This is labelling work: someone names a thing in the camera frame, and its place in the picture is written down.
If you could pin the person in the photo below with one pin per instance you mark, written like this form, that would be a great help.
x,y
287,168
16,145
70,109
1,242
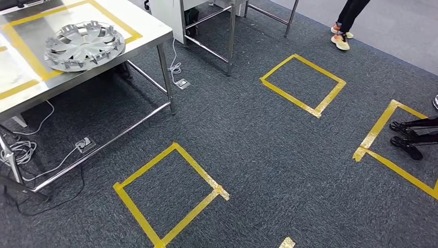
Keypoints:
x,y
349,17

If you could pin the steel floor socket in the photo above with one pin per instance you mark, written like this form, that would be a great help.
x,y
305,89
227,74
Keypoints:
x,y
183,84
85,143

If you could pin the white partition panel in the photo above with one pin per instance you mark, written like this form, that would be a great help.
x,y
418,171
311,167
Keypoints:
x,y
167,17

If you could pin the stainless steel side table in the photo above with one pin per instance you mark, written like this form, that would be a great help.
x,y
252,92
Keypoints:
x,y
231,37

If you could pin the black silver humanoid robot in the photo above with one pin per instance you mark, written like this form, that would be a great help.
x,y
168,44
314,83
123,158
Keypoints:
x,y
407,145

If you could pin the stainless steel workbench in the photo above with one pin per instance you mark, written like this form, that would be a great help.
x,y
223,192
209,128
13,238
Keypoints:
x,y
147,24

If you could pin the yellow floor tape marking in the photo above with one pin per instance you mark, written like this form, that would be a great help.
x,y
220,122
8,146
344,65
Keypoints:
x,y
198,171
291,97

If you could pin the grey plastic wheel cover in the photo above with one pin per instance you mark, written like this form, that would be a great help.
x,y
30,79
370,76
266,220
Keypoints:
x,y
82,44

